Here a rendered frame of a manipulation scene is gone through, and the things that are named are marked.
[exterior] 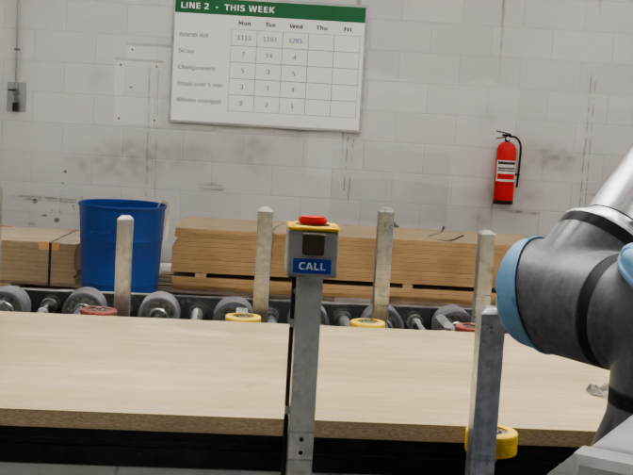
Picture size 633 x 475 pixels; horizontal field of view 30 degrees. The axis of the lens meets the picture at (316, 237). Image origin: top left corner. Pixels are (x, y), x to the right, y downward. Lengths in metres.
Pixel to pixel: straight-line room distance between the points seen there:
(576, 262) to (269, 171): 7.73
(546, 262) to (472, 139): 7.73
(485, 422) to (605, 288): 0.60
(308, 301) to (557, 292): 0.54
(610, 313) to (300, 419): 0.66
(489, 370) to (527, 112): 7.35
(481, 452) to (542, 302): 0.56
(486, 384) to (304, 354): 0.26
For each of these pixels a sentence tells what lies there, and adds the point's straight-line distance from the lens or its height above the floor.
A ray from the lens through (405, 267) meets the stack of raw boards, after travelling 7.66.
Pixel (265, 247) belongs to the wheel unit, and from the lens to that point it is 2.72.
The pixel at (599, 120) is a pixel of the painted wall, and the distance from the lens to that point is 9.11.
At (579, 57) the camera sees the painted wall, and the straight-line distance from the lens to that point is 9.08.
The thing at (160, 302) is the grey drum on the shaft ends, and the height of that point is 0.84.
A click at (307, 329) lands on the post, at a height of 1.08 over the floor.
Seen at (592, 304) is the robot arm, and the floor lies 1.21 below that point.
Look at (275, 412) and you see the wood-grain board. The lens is 1.88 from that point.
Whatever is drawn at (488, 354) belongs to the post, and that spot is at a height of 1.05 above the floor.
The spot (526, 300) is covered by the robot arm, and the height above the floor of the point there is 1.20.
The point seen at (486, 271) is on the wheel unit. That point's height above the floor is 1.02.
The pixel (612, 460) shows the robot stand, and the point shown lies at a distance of 0.58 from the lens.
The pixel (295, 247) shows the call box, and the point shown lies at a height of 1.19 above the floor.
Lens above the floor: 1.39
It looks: 7 degrees down
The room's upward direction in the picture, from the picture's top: 3 degrees clockwise
